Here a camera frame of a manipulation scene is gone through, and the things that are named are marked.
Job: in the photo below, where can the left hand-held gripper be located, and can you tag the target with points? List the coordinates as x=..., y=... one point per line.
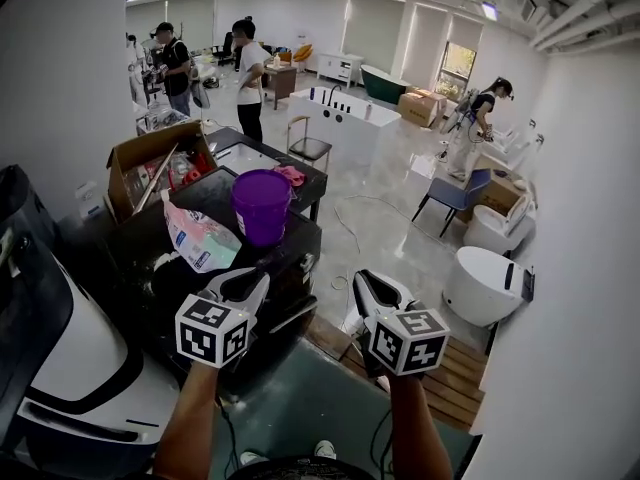
x=210, y=335

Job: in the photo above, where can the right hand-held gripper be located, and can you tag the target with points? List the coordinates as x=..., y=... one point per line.
x=407, y=343

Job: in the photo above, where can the person's right forearm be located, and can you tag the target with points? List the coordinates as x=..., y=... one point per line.
x=420, y=428

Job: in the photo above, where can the person's left forearm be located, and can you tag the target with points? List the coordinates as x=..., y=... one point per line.
x=187, y=418

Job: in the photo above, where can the pink and green detergent bag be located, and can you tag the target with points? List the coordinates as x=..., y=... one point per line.
x=200, y=240

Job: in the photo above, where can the brown cardboard box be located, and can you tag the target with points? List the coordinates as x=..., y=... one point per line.
x=420, y=108

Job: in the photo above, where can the purple plastic bucket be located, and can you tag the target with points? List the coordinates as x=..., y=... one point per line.
x=261, y=208

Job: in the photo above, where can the round white toilet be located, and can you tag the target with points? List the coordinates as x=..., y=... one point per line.
x=480, y=283

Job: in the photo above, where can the black washing machine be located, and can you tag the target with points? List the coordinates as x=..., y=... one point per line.
x=140, y=258

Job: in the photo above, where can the wooden slatted platform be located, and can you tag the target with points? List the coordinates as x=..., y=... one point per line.
x=450, y=383

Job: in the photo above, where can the blue chair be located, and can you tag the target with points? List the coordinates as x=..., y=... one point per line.
x=455, y=195

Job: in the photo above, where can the pink cloth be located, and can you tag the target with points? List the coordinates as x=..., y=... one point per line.
x=289, y=174

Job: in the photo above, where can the cardboard box with toilet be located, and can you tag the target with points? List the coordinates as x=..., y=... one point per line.
x=500, y=193

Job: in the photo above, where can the white sneaker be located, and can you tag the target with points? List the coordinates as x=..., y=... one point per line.
x=325, y=449
x=254, y=458

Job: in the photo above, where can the open cardboard box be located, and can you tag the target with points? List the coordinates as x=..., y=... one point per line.
x=150, y=150

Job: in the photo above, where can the white and blue small box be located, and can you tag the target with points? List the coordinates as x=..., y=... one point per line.
x=90, y=200

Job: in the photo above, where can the white and black cleaning machine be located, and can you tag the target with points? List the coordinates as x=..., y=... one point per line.
x=75, y=348

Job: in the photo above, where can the white bathtub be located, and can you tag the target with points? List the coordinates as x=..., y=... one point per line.
x=345, y=123

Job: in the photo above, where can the person's black shirt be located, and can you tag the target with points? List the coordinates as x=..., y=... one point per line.
x=300, y=470

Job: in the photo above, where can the dark green bathtub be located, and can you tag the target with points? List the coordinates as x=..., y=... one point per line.
x=385, y=85

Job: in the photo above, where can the wooden desk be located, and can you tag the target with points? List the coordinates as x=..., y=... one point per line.
x=280, y=80

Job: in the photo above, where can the white cabinet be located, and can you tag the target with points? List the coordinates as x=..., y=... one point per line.
x=340, y=68

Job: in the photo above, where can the window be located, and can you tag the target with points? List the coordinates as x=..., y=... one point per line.
x=456, y=70

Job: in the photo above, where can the yellow chair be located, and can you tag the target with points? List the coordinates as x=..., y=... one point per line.
x=302, y=55

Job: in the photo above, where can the metal frame chair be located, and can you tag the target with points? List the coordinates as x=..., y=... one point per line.
x=310, y=145

